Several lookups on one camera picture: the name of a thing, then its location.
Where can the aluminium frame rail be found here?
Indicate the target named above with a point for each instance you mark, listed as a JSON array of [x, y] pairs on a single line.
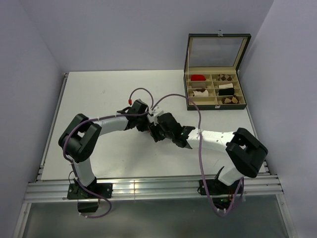
[[148, 188]]

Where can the beige sock brown toe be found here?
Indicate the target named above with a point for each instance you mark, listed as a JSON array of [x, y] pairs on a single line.
[[201, 93]]

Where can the rolled checkered sock upper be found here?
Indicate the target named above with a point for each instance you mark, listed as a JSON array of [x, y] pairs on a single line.
[[224, 77]]

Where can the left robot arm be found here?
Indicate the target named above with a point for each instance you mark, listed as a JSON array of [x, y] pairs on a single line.
[[80, 137]]

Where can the black compartment storage box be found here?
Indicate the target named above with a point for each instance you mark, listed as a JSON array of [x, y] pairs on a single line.
[[211, 55]]

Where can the rolled checkered sock lower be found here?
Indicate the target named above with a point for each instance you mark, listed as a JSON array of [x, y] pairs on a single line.
[[230, 100]]

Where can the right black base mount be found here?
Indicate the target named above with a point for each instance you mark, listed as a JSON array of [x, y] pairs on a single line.
[[216, 189]]

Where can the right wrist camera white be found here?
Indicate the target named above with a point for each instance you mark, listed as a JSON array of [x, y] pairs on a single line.
[[157, 112]]

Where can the rolled white black sock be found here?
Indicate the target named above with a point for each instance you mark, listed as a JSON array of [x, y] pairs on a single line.
[[225, 86]]

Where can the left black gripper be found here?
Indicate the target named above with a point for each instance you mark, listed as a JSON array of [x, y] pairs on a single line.
[[144, 128]]

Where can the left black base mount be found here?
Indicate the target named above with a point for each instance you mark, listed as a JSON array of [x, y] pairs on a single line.
[[89, 198]]

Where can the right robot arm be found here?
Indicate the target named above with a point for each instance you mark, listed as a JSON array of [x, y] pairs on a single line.
[[246, 153]]

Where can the rolled checkered sock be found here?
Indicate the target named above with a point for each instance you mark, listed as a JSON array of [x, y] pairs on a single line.
[[230, 100], [224, 77]]

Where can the rolled red sock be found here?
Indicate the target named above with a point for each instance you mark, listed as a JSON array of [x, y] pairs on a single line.
[[197, 77]]

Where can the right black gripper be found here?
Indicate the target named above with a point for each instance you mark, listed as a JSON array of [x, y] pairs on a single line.
[[154, 132]]

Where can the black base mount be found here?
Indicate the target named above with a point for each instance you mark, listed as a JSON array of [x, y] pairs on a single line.
[[89, 198], [216, 189]]

